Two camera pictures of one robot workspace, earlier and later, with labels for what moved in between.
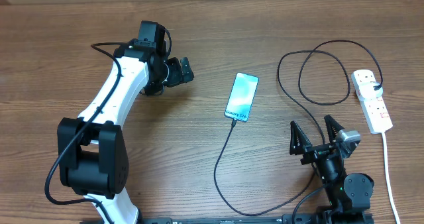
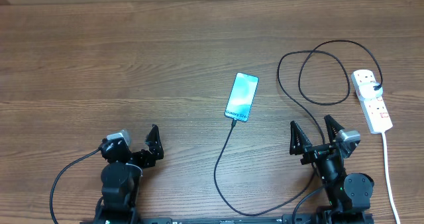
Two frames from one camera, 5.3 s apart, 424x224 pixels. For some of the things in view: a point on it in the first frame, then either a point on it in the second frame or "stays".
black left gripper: x=177 y=75 to x=149 y=160
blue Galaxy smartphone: x=241 y=98 stays
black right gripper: x=303 y=143 stays
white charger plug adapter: x=366 y=91 stays
